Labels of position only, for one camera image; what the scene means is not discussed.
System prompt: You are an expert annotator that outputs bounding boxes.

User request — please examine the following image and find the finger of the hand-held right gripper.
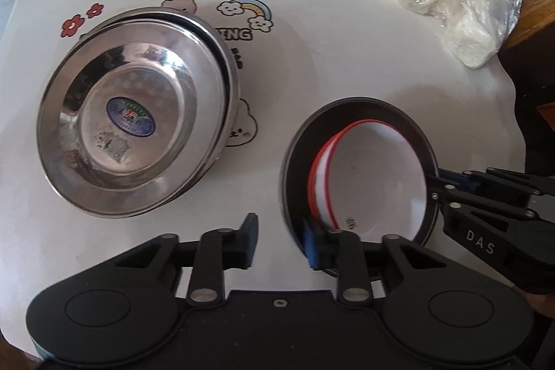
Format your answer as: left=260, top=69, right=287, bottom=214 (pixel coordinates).
left=437, top=166, right=555, bottom=199
left=427, top=176, right=539, bottom=224

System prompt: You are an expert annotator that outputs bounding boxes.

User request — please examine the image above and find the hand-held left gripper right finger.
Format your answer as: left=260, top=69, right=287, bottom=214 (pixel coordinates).
left=304, top=219, right=471, bottom=306

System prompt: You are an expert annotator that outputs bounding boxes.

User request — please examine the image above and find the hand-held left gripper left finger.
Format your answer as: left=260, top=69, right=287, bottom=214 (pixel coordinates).
left=87, top=213, right=259, bottom=306

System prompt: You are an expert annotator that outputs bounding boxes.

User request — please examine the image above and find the white bowl red label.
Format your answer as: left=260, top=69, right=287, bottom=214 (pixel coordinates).
left=307, top=132, right=348, bottom=229

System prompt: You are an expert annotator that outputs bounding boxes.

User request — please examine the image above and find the white bowl pink flower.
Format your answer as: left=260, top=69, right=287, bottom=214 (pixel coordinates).
left=330, top=120, right=428, bottom=243

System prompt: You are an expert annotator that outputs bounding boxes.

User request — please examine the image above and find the deep steel bowl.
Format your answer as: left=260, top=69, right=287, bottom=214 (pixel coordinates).
left=280, top=95, right=441, bottom=281

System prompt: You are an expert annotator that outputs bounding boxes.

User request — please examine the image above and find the large steel plate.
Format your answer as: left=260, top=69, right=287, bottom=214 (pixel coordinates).
left=113, top=7, right=240, bottom=197
left=87, top=11, right=231, bottom=210

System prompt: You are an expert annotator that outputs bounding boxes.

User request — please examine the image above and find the small steel plate blue sticker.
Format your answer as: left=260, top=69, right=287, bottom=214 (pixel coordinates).
left=36, top=20, right=227, bottom=219

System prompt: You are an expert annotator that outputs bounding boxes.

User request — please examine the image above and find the cream printed table cloth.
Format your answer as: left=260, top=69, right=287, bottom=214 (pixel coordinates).
left=0, top=0, right=520, bottom=359

